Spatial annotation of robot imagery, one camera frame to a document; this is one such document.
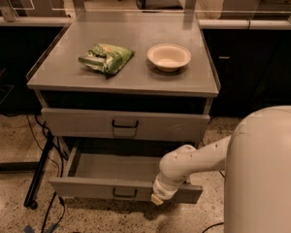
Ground black cables at left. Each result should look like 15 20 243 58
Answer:
24 114 69 233

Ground grey drawer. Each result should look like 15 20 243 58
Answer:
48 146 204 205
42 108 210 143

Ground green snack bag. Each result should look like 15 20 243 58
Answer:
79 44 135 76

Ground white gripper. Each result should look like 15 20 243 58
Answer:
151 173 186 206

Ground black floor cable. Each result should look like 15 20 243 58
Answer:
200 170 227 233

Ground grey drawer cabinet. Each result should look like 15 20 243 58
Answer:
25 11 221 167

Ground white paper bowl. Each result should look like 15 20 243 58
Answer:
147 44 191 72

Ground black table leg frame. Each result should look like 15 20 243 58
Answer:
0 132 53 210

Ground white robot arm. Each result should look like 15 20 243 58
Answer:
151 106 291 233

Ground grey top drawer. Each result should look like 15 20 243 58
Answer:
42 108 210 143

